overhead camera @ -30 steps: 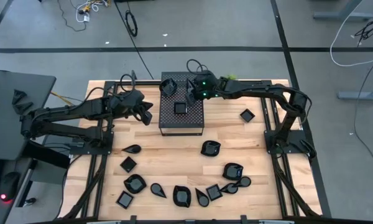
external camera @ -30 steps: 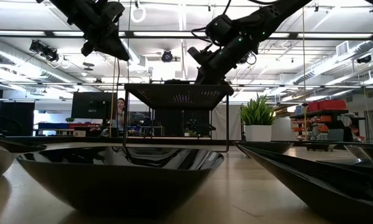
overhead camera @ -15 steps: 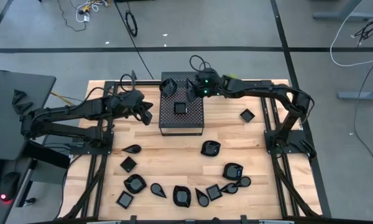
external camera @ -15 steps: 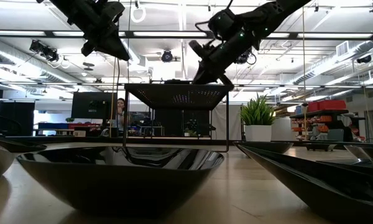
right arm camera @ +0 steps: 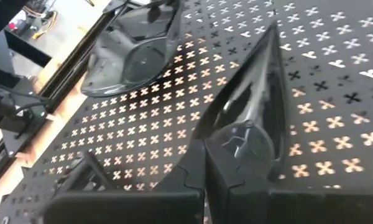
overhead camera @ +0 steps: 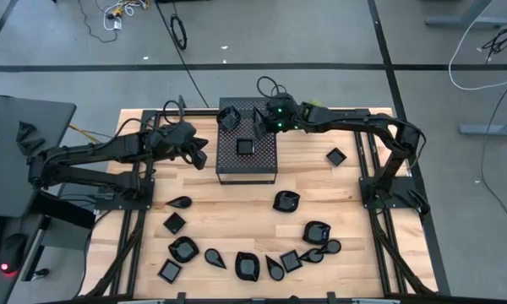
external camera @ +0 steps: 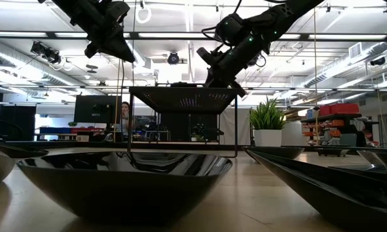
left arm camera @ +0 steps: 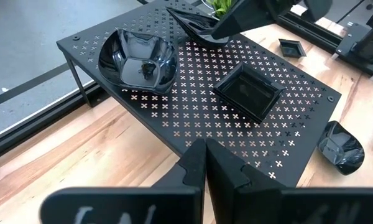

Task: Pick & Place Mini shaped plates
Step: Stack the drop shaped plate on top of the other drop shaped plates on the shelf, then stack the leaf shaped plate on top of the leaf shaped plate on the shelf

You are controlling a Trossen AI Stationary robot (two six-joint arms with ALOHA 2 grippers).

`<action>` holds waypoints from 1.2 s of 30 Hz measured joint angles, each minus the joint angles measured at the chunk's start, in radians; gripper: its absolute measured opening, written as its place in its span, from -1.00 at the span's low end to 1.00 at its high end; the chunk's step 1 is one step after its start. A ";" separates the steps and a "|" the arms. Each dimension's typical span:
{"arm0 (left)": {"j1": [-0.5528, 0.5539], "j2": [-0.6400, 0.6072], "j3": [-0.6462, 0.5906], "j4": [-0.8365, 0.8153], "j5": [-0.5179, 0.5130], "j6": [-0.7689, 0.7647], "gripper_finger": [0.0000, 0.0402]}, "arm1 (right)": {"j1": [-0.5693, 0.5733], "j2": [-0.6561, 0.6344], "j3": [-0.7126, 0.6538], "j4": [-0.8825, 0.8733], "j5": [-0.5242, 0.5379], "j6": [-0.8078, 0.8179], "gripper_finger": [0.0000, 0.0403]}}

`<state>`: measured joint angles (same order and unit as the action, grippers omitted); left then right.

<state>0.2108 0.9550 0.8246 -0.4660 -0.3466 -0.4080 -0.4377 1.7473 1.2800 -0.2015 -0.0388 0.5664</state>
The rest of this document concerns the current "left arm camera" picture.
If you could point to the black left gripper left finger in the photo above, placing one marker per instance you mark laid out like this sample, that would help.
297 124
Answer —
174 205

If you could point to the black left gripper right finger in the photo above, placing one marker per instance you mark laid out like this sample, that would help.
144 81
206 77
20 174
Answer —
251 205

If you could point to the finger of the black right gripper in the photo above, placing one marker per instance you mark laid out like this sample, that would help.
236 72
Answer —
245 18

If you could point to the black square mini plate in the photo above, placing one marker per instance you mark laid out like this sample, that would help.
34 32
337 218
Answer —
292 48
248 91

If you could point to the black teardrop mini plate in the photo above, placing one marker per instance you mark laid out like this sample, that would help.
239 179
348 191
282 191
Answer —
196 25

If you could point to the black leaf-shaped mini plate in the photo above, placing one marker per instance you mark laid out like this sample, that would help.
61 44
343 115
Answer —
340 147

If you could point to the large black glossy bowl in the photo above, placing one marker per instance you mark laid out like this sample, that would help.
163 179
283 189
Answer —
138 60

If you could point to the green plant in white pot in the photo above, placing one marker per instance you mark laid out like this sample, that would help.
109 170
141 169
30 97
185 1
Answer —
222 6

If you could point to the black perforated metal riser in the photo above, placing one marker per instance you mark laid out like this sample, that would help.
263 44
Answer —
205 118

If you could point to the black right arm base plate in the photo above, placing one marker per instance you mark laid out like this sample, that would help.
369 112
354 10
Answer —
348 40

